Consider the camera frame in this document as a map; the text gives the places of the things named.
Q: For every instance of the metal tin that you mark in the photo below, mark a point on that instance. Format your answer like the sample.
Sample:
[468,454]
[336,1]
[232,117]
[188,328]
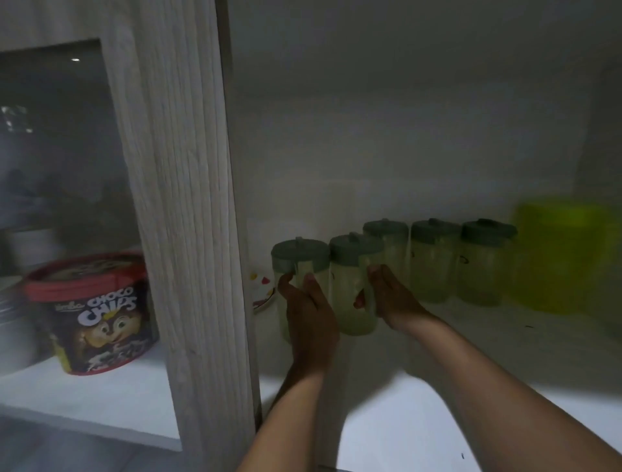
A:
[12,326]

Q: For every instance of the person's right hand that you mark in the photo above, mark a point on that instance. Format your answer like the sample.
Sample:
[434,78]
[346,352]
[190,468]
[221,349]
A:
[393,301]

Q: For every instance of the wooden cabinet door frame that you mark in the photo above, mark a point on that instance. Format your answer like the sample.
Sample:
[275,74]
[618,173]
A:
[180,219]

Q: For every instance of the person's left forearm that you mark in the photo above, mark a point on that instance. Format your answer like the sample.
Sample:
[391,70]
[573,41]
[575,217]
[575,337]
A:
[286,418]

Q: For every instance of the person's right fingers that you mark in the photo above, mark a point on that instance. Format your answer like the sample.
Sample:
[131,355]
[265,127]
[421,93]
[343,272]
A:
[374,284]

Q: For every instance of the white cabinet shelf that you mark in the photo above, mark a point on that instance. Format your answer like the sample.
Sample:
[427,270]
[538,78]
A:
[87,403]

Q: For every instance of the red-lidded cereal tub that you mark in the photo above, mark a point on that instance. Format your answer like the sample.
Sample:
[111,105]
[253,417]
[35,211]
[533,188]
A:
[97,311]

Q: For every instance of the white plate with coloured dots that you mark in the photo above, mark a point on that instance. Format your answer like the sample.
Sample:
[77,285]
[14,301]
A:
[262,291]

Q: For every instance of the person's right forearm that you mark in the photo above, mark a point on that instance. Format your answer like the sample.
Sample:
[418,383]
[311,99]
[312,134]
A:
[500,394]

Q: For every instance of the person's left hand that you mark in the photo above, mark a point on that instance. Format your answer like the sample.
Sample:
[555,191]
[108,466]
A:
[311,323]

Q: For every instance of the clear jar with green lid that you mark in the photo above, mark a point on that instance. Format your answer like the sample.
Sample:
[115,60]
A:
[391,245]
[352,291]
[483,265]
[434,262]
[299,277]

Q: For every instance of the person's left thumb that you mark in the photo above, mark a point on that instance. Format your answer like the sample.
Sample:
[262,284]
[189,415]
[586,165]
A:
[285,287]

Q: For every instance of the yellow-green plastic container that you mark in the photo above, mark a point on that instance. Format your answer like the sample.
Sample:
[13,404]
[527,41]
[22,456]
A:
[563,257]

